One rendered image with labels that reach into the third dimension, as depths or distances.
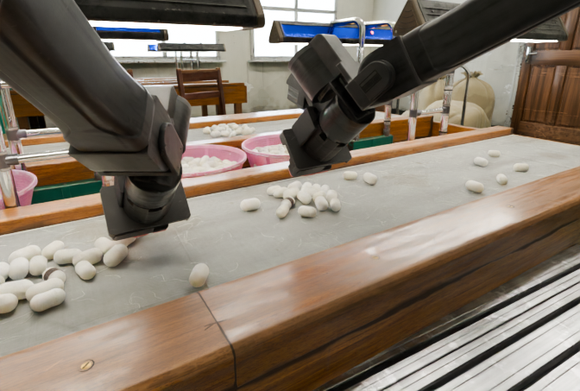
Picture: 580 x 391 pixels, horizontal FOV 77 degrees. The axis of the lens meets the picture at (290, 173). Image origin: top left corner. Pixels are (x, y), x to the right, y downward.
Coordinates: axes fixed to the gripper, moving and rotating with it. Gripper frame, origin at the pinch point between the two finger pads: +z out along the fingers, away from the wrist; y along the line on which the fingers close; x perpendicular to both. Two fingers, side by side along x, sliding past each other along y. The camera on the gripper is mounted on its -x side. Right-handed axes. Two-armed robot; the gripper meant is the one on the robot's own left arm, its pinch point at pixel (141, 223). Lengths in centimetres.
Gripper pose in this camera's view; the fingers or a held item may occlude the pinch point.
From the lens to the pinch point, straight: 60.2
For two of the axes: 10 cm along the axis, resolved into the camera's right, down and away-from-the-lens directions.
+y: -8.5, 1.6, -5.0
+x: 3.4, 8.9, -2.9
